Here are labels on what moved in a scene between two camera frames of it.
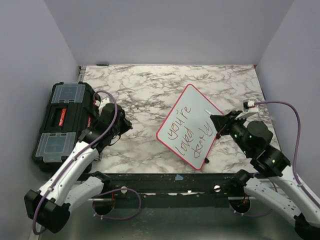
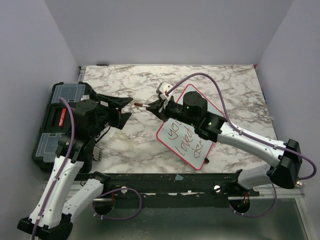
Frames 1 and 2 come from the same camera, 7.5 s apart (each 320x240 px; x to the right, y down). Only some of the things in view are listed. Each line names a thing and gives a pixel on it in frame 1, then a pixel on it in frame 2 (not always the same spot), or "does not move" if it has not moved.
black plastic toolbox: [71, 108] does not move
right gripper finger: [220, 121] → [155, 110]
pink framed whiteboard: [188, 130] does not move
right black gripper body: [236, 128] → [172, 110]
